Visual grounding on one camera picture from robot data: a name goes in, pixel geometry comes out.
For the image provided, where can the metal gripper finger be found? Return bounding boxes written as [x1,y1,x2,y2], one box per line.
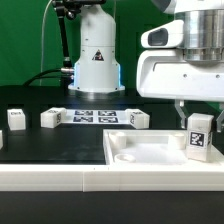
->
[174,99,186,129]
[216,102,224,133]

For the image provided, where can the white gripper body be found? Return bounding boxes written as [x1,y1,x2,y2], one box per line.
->
[136,49,224,102]

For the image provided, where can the white square table top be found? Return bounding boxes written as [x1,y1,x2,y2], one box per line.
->
[103,129,224,168]

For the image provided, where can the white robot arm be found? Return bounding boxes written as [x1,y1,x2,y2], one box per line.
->
[69,0,224,108]

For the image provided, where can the fiducial marker sheet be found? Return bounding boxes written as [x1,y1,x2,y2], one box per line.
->
[63,109,128,125]

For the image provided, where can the white left fence piece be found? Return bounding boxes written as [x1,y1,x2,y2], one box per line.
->
[0,130,3,150]

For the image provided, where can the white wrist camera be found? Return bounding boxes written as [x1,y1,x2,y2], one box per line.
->
[141,20,184,49]

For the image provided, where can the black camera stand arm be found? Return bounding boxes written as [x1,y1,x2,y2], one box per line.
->
[51,0,107,68]

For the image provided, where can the black cable bundle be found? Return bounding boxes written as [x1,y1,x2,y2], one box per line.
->
[22,67,75,87]

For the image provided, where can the grey cable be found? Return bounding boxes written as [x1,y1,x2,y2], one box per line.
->
[39,0,54,87]

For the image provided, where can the white front fence rail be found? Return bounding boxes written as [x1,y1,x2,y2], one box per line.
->
[0,165,224,192]

